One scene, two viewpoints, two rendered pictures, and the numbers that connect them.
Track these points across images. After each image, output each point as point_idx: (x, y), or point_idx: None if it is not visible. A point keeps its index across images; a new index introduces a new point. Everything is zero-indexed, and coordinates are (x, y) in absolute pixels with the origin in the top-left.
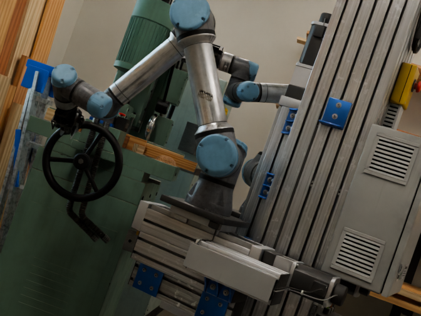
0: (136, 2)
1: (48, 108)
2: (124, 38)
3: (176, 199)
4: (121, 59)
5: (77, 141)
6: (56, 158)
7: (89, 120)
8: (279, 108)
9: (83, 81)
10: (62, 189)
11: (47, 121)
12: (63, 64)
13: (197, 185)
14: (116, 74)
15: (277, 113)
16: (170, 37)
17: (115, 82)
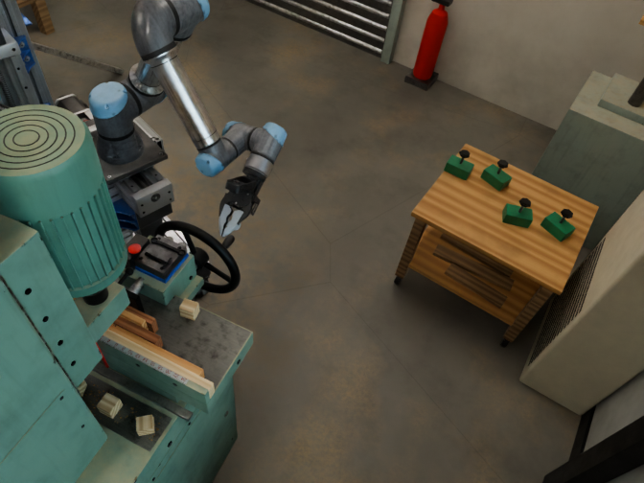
0: (89, 162)
1: (212, 382)
2: (114, 219)
3: (155, 149)
4: (123, 237)
5: (197, 275)
6: (224, 273)
7: (189, 253)
8: (16, 57)
9: (256, 127)
10: (210, 283)
11: (228, 320)
12: (279, 126)
13: (137, 134)
14: (57, 363)
15: (19, 63)
16: (175, 52)
17: (215, 129)
